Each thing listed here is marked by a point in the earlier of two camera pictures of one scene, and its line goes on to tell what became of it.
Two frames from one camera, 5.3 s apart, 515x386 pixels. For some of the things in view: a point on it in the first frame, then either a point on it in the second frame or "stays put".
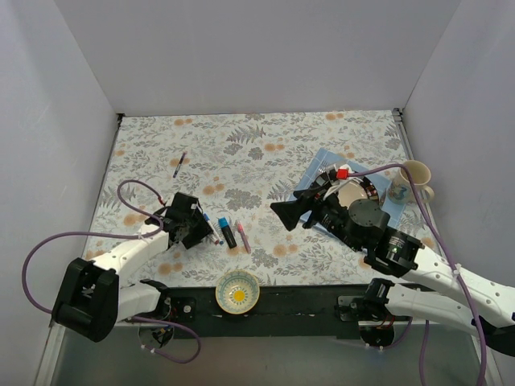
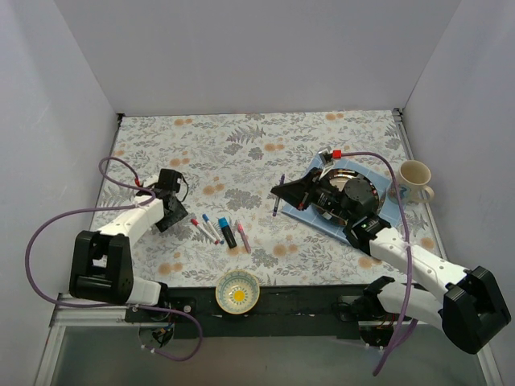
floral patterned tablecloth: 238,165 stays put
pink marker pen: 241,230 stays put
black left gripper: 197,232 -> 170,213
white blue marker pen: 213,229 stays put
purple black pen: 179,163 -> 278,199
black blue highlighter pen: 227,232 stays put
